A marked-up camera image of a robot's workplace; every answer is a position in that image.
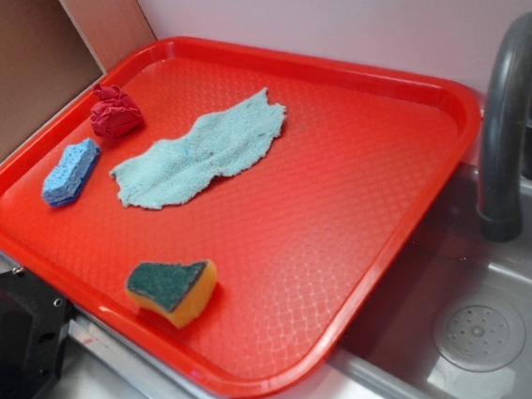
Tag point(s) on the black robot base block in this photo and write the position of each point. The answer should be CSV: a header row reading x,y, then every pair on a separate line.
x,y
33,329

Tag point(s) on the yellow green scrub sponge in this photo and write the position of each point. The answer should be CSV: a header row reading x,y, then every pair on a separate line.
x,y
178,292

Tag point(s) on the blue sponge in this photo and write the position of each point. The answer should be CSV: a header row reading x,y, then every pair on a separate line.
x,y
64,184

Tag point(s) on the red plastic tray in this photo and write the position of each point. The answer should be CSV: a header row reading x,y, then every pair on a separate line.
x,y
299,240

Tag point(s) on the light blue towel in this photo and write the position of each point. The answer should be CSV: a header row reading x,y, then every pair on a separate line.
x,y
221,144

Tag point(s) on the crumpled red cloth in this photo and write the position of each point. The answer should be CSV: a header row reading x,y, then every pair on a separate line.
x,y
115,113

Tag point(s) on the grey plastic sink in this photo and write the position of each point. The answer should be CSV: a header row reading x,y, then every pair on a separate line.
x,y
389,346

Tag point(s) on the round sink drain cover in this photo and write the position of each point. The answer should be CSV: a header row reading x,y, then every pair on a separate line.
x,y
478,333

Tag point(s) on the grey curved faucet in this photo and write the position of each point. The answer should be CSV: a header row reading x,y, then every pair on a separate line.
x,y
506,146

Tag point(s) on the brown cardboard panel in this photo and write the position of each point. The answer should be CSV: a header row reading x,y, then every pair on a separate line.
x,y
52,50

